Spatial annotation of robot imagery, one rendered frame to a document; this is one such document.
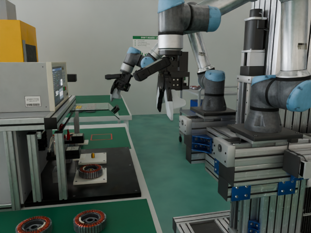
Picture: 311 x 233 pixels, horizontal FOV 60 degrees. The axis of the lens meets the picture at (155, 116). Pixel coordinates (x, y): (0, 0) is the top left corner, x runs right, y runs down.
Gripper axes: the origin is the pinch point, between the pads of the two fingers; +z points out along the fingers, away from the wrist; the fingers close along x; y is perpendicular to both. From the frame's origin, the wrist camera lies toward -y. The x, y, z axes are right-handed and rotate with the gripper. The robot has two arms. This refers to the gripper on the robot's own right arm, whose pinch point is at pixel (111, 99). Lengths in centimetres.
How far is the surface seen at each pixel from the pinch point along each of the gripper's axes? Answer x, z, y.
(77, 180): -48, 32, 27
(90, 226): -75, 28, 53
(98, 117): 92, 40, -57
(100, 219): -71, 26, 54
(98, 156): -17.9, 30.0, 16.9
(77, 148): -46, 20, 20
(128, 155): -6.7, 24.3, 28.9
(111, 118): 99, 36, -47
